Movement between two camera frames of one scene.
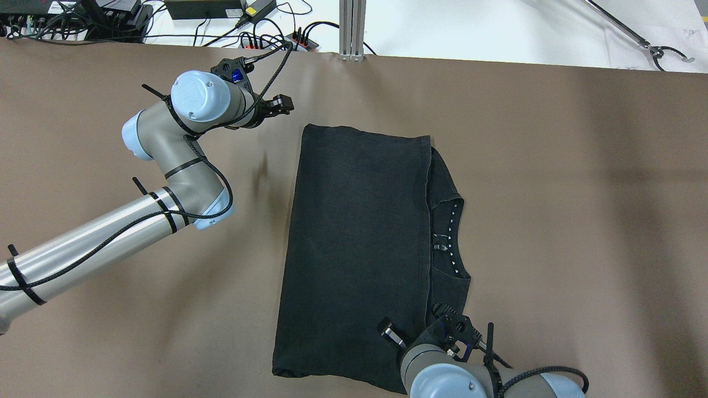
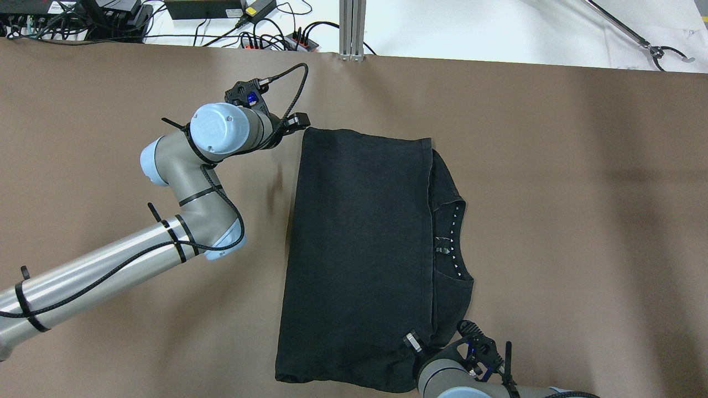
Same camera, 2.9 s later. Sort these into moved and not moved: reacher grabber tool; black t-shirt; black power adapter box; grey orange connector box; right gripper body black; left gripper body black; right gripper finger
Moved: left gripper body black; right gripper body black; right gripper finger
Not moved: black power adapter box; grey orange connector box; black t-shirt; reacher grabber tool
